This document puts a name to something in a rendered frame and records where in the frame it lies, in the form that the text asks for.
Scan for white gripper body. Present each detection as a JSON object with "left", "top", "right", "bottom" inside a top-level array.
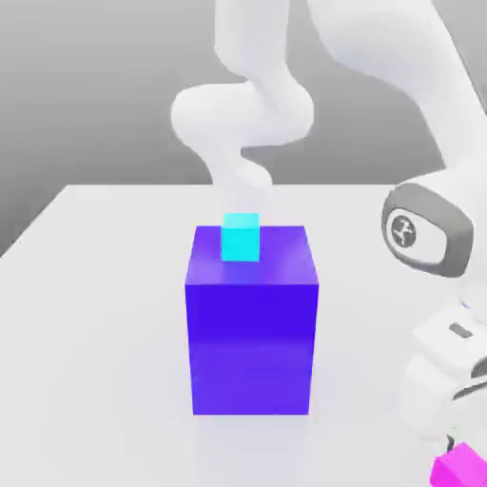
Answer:
[{"left": 399, "top": 351, "right": 487, "bottom": 443}]

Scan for small magenta cube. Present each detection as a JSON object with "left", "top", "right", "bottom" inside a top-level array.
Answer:
[{"left": 429, "top": 440, "right": 487, "bottom": 487}]

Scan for small cyan cube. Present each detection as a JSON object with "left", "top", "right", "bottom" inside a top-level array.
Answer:
[{"left": 220, "top": 212, "right": 262, "bottom": 263}]

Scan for large blue box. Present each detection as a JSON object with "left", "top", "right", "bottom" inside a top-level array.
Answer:
[{"left": 185, "top": 224, "right": 320, "bottom": 417}]

